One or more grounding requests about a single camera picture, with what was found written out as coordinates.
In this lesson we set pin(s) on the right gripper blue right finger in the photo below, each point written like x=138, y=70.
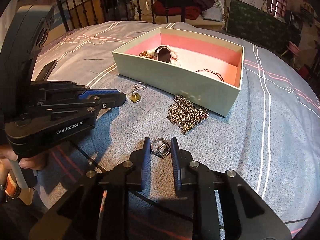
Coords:
x=175, y=158

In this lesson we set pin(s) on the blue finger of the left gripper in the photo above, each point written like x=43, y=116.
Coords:
x=112, y=100
x=96, y=92

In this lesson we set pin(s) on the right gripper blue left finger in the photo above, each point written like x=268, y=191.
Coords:
x=146, y=162

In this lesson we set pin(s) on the person's left hand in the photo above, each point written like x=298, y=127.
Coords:
x=37, y=162

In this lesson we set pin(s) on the gold tag keyring charm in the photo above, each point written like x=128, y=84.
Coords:
x=135, y=96

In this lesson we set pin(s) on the black smartphone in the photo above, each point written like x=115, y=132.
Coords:
x=46, y=71

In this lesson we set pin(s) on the mint green pink-lined box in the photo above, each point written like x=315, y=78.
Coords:
x=208, y=72

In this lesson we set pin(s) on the blue grey striped bedsheet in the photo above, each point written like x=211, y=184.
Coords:
x=270, y=137

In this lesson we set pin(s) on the white wicker swing chair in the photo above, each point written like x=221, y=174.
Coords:
x=205, y=14

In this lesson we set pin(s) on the green patterned cloth table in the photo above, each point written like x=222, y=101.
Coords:
x=252, y=24

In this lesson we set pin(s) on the pink stool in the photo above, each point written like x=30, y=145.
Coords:
x=293, y=49

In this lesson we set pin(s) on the pink leather strap watch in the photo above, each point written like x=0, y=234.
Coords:
x=161, y=53

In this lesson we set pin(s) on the black iron bed frame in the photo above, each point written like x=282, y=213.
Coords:
x=81, y=13

